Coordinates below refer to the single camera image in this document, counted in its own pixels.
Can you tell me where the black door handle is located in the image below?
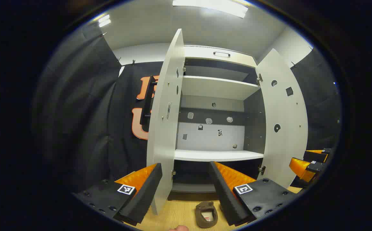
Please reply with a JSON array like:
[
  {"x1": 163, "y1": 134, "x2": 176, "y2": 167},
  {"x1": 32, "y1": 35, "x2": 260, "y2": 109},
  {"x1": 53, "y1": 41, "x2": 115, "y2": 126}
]
[{"x1": 140, "y1": 76, "x2": 160, "y2": 125}]

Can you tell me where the black backdrop cloth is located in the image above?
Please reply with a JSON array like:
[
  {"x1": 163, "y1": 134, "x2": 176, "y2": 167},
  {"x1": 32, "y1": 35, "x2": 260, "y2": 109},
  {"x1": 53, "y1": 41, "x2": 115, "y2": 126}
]
[
  {"x1": 290, "y1": 47, "x2": 342, "y2": 188},
  {"x1": 33, "y1": 24, "x2": 164, "y2": 193}
]

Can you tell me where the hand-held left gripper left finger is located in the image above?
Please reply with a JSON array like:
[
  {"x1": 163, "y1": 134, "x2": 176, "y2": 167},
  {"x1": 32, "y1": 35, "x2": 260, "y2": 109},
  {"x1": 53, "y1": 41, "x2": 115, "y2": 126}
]
[{"x1": 72, "y1": 163, "x2": 163, "y2": 227}]

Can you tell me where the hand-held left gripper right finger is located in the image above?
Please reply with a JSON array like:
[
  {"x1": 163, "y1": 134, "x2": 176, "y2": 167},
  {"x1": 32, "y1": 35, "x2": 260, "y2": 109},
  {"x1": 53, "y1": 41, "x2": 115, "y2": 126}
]
[{"x1": 209, "y1": 161, "x2": 298, "y2": 227}]

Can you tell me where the white shoe cabinet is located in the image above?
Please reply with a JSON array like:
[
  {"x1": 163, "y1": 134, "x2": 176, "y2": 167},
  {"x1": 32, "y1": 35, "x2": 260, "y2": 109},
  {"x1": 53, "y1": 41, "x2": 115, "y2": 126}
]
[{"x1": 167, "y1": 45, "x2": 266, "y2": 201}]

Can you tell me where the white cabinet door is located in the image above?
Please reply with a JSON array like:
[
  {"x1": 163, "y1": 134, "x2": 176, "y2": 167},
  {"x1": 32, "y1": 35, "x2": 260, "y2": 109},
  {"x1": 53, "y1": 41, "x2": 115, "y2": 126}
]
[
  {"x1": 146, "y1": 28, "x2": 185, "y2": 215},
  {"x1": 255, "y1": 48, "x2": 308, "y2": 189}
]

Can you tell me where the long ceiling light panel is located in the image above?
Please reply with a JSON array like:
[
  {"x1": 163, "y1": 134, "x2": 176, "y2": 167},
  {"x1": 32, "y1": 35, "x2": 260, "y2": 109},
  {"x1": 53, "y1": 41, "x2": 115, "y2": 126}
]
[{"x1": 172, "y1": 0, "x2": 249, "y2": 19}]

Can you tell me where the brown fluffy shoe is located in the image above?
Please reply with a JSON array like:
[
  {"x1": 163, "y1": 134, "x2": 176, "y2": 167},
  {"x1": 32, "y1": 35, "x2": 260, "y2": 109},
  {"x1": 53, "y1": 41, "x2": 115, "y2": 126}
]
[{"x1": 195, "y1": 201, "x2": 218, "y2": 229}]

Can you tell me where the small ceiling light panel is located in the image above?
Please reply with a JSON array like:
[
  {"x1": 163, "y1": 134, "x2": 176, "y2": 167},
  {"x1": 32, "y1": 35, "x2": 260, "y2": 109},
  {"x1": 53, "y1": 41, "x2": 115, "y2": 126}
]
[{"x1": 98, "y1": 14, "x2": 111, "y2": 28}]

